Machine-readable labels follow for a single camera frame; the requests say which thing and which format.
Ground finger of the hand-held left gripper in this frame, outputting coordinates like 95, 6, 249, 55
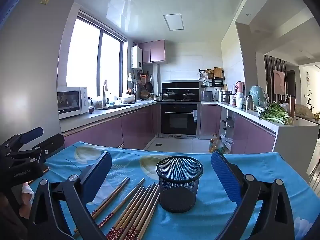
0, 127, 44, 155
7, 133, 65, 165

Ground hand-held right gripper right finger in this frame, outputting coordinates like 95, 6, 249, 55
211, 150, 295, 240

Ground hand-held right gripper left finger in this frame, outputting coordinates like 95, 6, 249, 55
24, 151, 113, 240

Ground black mesh holder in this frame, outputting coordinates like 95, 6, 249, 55
156, 156, 203, 213

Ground bunch of wooden chopsticks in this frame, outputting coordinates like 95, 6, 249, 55
73, 177, 160, 240

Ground person's left hand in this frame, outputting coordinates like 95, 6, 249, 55
20, 182, 35, 218

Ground yellow oil bottle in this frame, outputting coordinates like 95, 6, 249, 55
209, 134, 218, 154

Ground white plastic bag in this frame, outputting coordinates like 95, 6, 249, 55
220, 135, 234, 153

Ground white microwave oven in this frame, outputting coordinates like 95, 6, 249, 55
57, 87, 89, 120

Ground pink base cabinets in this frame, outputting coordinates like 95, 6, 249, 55
61, 102, 160, 150
200, 104, 277, 154

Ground blue floral tablecloth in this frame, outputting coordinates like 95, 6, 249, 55
29, 141, 312, 240

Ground steel faucet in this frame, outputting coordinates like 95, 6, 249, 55
102, 80, 108, 107

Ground black built-in stove oven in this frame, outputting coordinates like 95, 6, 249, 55
160, 80, 202, 138

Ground grey refrigerator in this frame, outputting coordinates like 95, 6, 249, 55
0, 0, 81, 145

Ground green leafy vegetables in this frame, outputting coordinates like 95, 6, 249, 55
257, 102, 292, 125

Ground steel stock pot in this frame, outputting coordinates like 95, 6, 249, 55
219, 89, 233, 103

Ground kitchen window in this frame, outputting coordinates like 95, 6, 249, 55
66, 10, 127, 98

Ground dark tumbler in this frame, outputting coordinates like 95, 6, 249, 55
289, 95, 297, 118

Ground white water heater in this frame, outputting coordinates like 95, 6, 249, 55
131, 45, 143, 69

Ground ceiling light panel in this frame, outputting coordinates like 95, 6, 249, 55
163, 13, 184, 31

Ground black wall rack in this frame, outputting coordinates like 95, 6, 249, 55
199, 67, 225, 88

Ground pink wall picture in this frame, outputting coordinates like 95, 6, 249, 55
273, 69, 285, 95

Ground pink wall cabinet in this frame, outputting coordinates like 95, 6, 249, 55
138, 39, 166, 64

